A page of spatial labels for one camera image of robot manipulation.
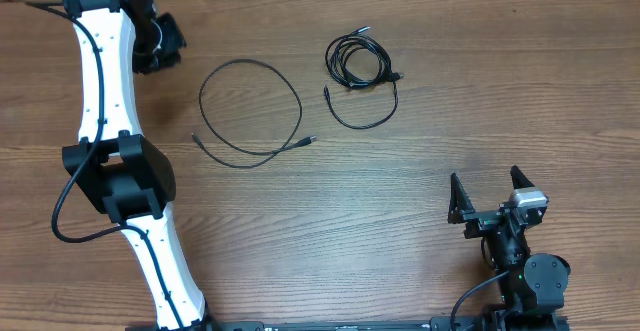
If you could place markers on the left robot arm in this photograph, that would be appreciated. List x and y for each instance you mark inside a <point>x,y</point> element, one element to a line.
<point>122,174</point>

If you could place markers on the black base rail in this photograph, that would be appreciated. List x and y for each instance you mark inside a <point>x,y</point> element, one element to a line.
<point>441,323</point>

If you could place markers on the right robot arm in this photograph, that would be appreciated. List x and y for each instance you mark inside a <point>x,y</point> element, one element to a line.
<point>531,285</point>

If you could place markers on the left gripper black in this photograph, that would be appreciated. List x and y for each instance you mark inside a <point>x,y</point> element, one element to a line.
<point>170,55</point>

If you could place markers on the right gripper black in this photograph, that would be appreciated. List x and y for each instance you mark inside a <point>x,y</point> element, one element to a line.
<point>481,220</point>

